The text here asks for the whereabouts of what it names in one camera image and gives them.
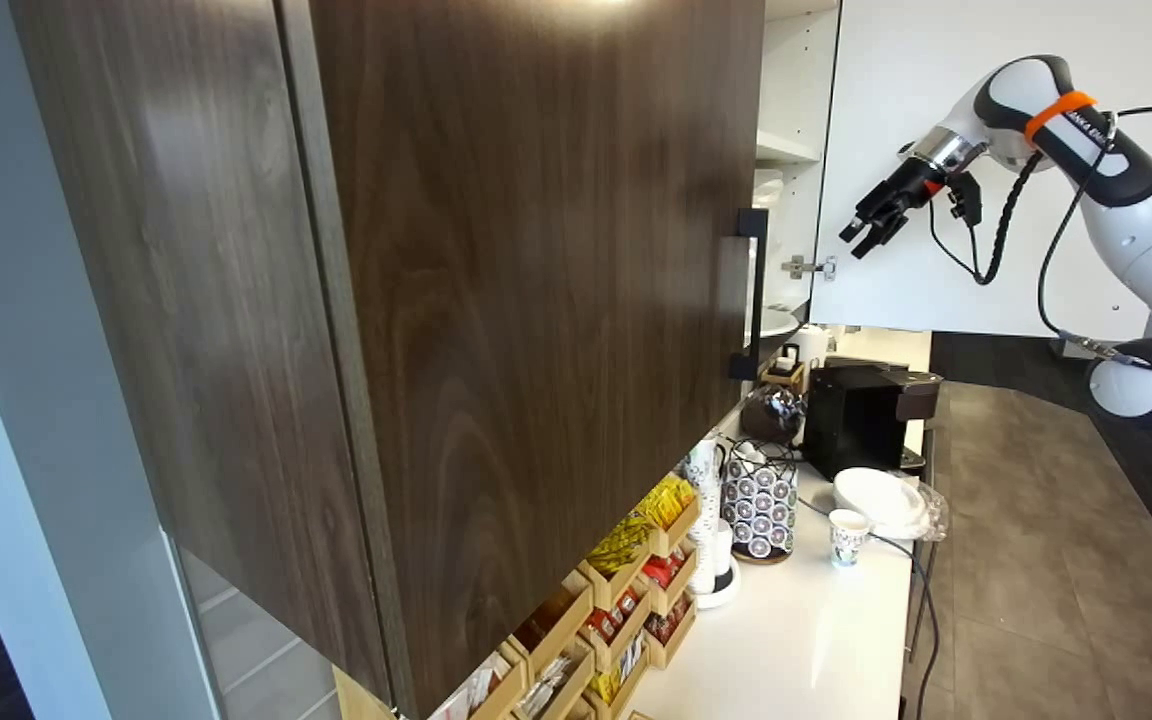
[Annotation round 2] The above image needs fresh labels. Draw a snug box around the dark wood upper cabinet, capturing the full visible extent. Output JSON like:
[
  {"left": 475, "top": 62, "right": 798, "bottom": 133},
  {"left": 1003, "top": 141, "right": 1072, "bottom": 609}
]
[{"left": 9, "top": 0, "right": 772, "bottom": 720}]

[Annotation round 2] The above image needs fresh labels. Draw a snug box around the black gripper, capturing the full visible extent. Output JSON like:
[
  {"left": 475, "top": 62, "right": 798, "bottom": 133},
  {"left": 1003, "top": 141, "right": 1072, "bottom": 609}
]
[{"left": 835, "top": 156, "right": 951, "bottom": 265}]

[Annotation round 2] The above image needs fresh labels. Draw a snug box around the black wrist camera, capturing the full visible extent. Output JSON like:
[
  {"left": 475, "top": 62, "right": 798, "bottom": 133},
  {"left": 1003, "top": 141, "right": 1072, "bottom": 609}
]
[{"left": 945, "top": 167, "right": 989, "bottom": 234}]

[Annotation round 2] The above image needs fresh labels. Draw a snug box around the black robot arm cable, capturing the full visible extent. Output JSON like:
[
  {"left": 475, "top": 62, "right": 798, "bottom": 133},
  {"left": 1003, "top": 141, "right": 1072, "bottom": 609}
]
[{"left": 922, "top": 100, "right": 1152, "bottom": 349}]

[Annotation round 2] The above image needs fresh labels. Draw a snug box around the swirl print paper coffee cup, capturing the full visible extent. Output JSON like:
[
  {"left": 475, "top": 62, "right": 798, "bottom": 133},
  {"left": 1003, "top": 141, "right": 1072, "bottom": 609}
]
[{"left": 823, "top": 505, "right": 874, "bottom": 576}]

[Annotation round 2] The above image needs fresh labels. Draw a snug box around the white open cabinet door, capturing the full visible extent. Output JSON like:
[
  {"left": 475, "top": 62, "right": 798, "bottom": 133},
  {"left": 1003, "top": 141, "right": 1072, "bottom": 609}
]
[{"left": 807, "top": 0, "right": 1152, "bottom": 344}]

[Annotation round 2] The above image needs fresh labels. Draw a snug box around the black coffee machine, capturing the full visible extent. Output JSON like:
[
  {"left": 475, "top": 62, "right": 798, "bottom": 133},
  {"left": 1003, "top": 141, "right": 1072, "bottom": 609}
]
[{"left": 798, "top": 357, "right": 949, "bottom": 480}]

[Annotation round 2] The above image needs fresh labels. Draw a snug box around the dark power cable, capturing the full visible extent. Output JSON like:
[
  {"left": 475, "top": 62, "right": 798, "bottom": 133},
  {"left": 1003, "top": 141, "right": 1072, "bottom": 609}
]
[{"left": 798, "top": 489, "right": 949, "bottom": 720}]

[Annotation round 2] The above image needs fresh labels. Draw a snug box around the dark metal jug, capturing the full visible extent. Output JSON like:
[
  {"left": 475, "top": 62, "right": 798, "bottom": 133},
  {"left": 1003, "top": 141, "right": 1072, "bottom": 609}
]
[{"left": 737, "top": 383, "right": 811, "bottom": 452}]

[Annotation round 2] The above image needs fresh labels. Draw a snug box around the white cabinet interior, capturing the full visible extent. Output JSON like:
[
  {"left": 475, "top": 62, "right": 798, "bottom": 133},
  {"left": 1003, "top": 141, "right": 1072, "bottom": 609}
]
[{"left": 746, "top": 0, "right": 848, "bottom": 341}]

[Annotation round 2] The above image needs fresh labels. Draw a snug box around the wire coffee pod carousel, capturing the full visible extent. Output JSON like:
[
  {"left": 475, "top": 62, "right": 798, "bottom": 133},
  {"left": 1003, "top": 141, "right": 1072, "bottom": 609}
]
[{"left": 717, "top": 445, "right": 803, "bottom": 566}]

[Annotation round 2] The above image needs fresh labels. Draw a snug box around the silver door hinge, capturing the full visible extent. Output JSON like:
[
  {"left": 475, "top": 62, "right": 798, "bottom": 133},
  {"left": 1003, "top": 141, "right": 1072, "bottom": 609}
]
[{"left": 781, "top": 252, "right": 845, "bottom": 290}]

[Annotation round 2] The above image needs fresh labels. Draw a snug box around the black cabinet handle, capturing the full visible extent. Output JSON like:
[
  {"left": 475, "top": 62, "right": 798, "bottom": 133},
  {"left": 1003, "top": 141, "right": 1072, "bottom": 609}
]
[{"left": 710, "top": 206, "right": 772, "bottom": 383}]

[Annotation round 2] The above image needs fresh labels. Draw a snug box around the wooden tea bag organizer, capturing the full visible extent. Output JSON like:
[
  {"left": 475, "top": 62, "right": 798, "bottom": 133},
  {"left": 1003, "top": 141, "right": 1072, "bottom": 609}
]
[{"left": 333, "top": 473, "right": 707, "bottom": 720}]

